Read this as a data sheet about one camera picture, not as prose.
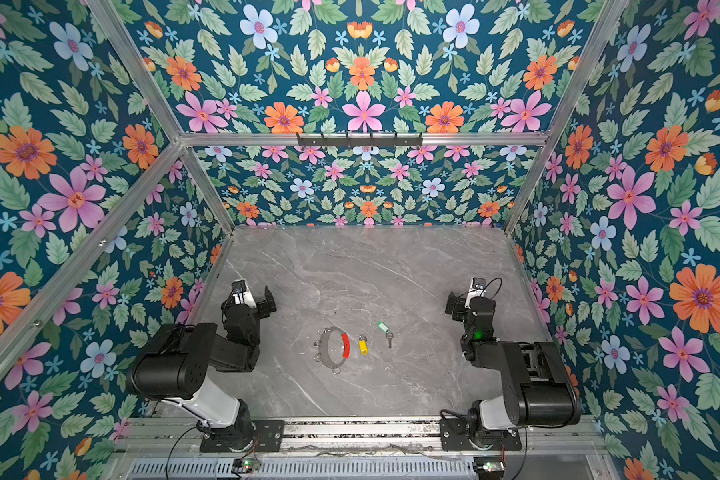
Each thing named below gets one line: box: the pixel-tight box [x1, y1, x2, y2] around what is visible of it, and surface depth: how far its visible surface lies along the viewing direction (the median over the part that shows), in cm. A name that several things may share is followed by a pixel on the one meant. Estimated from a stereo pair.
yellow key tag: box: [359, 334, 369, 355], surface depth 90 cm
